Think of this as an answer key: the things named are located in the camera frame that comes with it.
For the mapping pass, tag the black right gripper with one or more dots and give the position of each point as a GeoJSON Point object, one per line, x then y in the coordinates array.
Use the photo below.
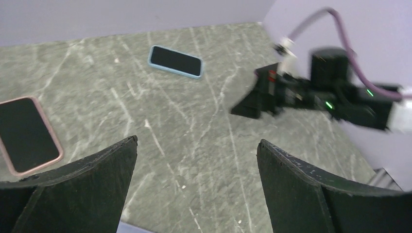
{"type": "Point", "coordinates": [328, 89]}

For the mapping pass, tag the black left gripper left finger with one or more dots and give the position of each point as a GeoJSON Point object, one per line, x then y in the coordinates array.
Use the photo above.
{"type": "Point", "coordinates": [84, 196]}

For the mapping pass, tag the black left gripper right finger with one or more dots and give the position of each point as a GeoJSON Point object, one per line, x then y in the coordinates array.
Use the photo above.
{"type": "Point", "coordinates": [302, 198]}

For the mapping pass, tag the phone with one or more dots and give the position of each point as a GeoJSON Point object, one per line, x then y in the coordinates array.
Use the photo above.
{"type": "Point", "coordinates": [27, 140]}
{"type": "Point", "coordinates": [176, 62]}

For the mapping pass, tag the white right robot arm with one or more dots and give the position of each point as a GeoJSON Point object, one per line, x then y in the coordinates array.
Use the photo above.
{"type": "Point", "coordinates": [400, 118]}

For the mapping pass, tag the phone in pink case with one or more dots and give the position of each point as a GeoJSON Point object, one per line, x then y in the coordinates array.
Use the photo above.
{"type": "Point", "coordinates": [27, 140]}

